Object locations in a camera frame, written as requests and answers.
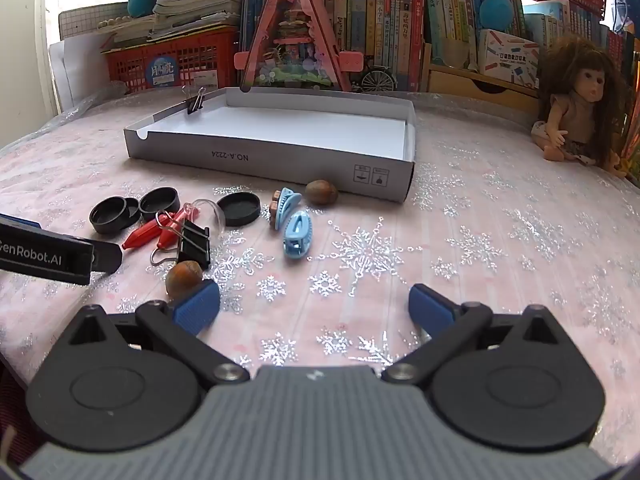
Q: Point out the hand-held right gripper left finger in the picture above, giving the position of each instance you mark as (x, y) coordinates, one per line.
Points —
(197, 306)

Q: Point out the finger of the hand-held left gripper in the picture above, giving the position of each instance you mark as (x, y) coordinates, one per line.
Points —
(20, 221)
(107, 258)

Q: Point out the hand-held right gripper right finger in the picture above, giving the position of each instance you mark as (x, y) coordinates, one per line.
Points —
(430, 306)

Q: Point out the brown hazelnut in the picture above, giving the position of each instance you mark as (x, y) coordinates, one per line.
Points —
(321, 192)
(181, 280)

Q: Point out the red plastic vial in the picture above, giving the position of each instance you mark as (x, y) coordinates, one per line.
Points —
(145, 234)

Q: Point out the large black binder clip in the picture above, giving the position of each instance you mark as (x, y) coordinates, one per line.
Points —
(192, 247)

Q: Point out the clear plastic piece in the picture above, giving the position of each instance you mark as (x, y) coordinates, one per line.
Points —
(212, 210)

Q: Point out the plain blue hair clip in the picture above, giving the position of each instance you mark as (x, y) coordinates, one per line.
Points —
(299, 235)

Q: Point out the blue hair clip brown ends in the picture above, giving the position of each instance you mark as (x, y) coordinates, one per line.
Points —
(287, 205)

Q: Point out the grey cardboard box tray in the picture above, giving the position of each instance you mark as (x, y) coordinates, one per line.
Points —
(300, 125)

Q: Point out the pink snowflake tablecloth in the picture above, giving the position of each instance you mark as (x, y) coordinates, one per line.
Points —
(500, 240)

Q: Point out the clear plastic wrap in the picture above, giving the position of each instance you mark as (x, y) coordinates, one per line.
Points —
(95, 100)

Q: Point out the white paper sheets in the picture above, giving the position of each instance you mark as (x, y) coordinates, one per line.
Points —
(75, 65)

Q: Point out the small black binder clip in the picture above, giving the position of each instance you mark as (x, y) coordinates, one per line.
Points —
(192, 106)

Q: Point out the large red plastic basket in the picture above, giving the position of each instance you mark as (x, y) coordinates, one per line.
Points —
(150, 60)

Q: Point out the gridded cutting mat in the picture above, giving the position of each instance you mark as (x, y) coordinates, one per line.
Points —
(80, 22)

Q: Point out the wooden drawer box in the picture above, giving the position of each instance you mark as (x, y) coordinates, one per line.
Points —
(470, 85)

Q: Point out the miniature black bicycle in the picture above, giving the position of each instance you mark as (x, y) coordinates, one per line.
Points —
(378, 77)

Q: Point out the translucent white cup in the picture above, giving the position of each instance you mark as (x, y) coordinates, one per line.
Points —
(457, 52)

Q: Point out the brown haired doll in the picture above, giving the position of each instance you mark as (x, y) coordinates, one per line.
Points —
(585, 95)

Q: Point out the white printed carton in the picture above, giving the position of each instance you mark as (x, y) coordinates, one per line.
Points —
(507, 55)

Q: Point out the stack of lying books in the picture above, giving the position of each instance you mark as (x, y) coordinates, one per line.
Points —
(200, 0)

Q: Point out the pink triangular miniature house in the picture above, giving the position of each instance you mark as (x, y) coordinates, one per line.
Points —
(300, 35)

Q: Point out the row of blue books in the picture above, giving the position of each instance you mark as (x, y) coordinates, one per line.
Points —
(257, 5)

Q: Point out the row of tall upright books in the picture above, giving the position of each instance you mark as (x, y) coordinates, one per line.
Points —
(460, 5)

